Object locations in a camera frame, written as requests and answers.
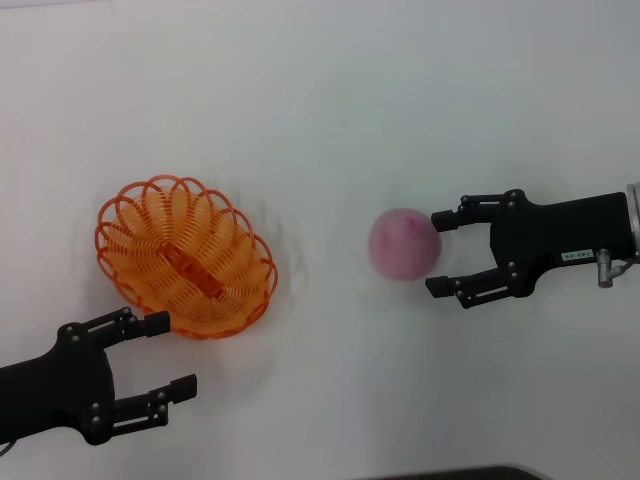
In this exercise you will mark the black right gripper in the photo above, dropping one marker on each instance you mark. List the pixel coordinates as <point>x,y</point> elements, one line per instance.
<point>550,235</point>

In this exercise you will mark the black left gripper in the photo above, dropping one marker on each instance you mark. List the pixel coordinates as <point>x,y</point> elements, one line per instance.
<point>60,390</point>

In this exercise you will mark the pink peach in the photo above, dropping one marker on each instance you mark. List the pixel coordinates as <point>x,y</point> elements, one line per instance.
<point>402,245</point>

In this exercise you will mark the orange plastic woven basket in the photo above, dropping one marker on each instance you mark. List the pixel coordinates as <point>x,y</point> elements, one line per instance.
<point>200,240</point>

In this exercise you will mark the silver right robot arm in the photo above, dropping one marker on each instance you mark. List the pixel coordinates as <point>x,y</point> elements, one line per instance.
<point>634,220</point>

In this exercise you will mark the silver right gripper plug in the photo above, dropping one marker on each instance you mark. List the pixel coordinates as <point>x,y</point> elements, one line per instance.
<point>606,272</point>

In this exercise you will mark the black rounded object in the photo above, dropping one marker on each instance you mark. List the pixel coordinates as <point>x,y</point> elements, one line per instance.
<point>475,475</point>

